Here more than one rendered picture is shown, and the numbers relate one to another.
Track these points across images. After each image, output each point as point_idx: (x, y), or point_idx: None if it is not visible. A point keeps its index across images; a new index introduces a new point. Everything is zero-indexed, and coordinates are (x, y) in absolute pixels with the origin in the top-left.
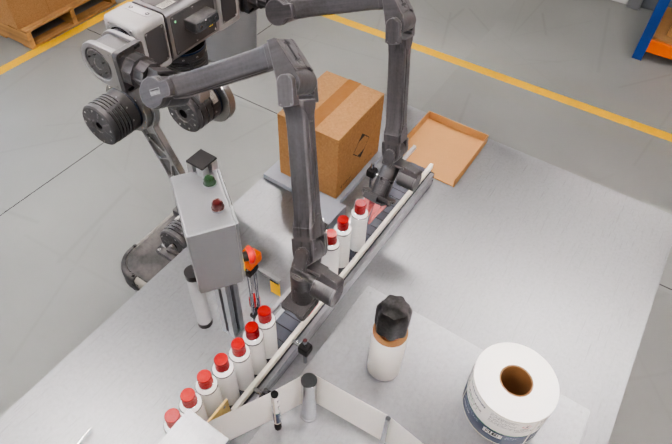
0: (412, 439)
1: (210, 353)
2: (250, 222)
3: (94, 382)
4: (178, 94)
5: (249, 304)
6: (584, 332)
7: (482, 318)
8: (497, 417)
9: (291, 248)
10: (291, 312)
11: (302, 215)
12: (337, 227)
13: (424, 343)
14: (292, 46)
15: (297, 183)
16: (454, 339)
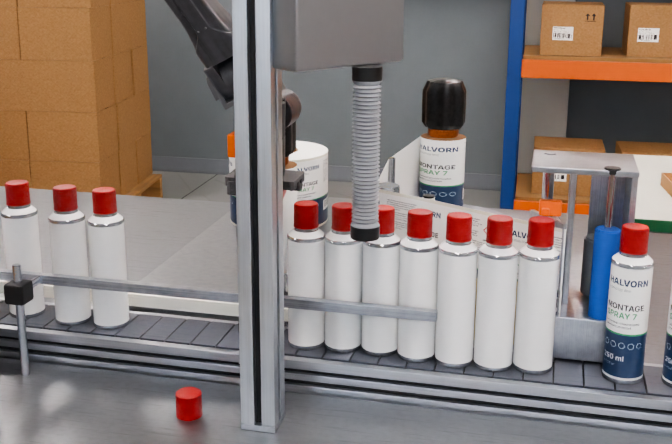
0: (398, 162)
1: (335, 432)
2: None
3: None
4: None
5: (196, 415)
6: (138, 213)
7: (139, 254)
8: (326, 161)
9: (17, 406)
10: (299, 180)
11: (220, 9)
12: (71, 208)
13: (216, 253)
14: None
15: None
16: (199, 240)
